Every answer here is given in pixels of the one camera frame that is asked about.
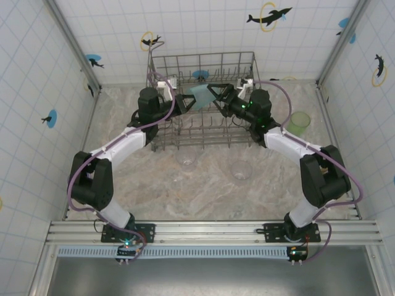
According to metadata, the slotted cable duct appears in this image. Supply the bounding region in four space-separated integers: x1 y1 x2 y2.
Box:
57 245 309 259

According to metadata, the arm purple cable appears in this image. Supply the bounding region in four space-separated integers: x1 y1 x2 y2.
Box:
252 79 364 265
67 71 178 265

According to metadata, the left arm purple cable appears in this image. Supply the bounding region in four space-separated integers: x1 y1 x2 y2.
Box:
67 71 178 265

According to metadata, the teal plastic cup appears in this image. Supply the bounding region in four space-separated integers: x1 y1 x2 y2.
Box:
188 84 217 111

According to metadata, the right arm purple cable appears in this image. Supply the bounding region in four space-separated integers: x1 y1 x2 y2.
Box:
252 79 364 265

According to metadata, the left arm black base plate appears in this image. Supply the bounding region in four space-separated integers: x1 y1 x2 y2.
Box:
101 222 156 244

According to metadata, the black shark blue circle sticker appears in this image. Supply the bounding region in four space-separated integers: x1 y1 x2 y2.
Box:
85 54 105 69

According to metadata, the grey wire dish rack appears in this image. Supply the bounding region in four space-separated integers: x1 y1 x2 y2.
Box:
144 41 263 152

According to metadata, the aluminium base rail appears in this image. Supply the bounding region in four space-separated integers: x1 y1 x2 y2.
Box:
45 219 383 247

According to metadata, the black fish yellow ring sticker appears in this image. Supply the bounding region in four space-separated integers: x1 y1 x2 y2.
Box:
83 76 95 98

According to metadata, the black seahorse yellow ring sticker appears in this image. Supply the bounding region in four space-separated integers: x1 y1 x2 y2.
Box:
372 54 389 88

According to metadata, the black dolphin yellow ring sticker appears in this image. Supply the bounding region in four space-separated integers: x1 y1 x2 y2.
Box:
246 2 293 33

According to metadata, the aluminium corner post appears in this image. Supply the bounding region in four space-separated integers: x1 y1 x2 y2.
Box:
315 0 371 89
43 0 102 93

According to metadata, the green plastic cup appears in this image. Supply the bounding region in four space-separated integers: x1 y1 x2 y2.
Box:
288 111 311 137

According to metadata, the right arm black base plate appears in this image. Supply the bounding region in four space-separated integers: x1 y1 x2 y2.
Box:
264 222 322 244

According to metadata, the aluminium side rail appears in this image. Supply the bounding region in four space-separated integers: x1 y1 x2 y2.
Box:
61 86 104 221
315 83 364 221

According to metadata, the black seal yellow ring sticker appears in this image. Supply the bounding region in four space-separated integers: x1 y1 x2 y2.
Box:
140 30 163 50

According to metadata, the clear plastic cup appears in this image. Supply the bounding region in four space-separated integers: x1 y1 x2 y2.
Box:
175 150 198 173
230 160 253 181

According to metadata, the black fish blue circle sticker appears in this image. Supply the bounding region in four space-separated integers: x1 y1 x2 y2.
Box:
41 109 59 128

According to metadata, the grey metal panel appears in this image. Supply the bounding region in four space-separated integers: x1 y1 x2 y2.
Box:
46 246 382 296

